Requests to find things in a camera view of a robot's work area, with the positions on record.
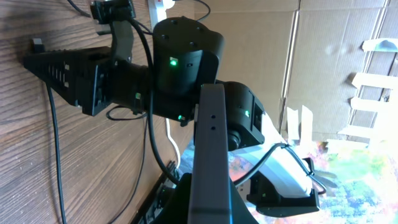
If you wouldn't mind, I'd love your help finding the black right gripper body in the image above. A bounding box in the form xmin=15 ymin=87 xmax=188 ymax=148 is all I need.
xmin=74 ymin=47 xmax=137 ymax=116

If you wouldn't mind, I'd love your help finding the brown cardboard backdrop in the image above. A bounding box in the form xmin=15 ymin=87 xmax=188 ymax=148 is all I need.
xmin=167 ymin=0 xmax=397 ymax=141

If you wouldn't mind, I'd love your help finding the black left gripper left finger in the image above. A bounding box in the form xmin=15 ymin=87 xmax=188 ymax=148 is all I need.
xmin=157 ymin=173 xmax=192 ymax=224

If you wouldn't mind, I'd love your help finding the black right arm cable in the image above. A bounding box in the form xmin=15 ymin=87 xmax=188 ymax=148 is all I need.
xmin=105 ymin=18 xmax=327 ymax=195

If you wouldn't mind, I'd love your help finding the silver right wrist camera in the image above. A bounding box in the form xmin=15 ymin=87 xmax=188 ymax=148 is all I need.
xmin=90 ymin=0 xmax=136 ymax=24

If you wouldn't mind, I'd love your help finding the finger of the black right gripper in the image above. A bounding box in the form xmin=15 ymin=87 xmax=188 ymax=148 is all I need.
xmin=31 ymin=38 xmax=45 ymax=53
xmin=23 ymin=49 xmax=100 ymax=106

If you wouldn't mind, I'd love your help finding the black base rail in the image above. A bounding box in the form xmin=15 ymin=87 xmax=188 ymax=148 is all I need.
xmin=130 ymin=174 xmax=178 ymax=224

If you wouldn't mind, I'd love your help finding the Galaxy S24 smartphone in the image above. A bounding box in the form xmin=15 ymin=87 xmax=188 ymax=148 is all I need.
xmin=187 ymin=84 xmax=232 ymax=224

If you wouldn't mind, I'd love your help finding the black USB charging cable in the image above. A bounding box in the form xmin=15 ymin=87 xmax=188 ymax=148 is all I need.
xmin=45 ymin=0 xmax=211 ymax=224

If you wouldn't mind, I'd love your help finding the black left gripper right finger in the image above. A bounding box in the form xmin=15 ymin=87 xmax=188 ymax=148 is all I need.
xmin=230 ymin=180 xmax=258 ymax=224

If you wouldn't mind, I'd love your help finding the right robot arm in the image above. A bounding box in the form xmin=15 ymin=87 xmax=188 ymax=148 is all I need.
xmin=23 ymin=17 xmax=320 ymax=223

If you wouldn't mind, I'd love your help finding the white power strip cord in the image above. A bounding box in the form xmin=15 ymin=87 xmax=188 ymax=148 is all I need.
xmin=164 ymin=118 xmax=182 ymax=170

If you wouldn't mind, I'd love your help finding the white power strip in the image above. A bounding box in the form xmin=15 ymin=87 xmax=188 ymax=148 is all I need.
xmin=147 ymin=0 xmax=175 ymax=29

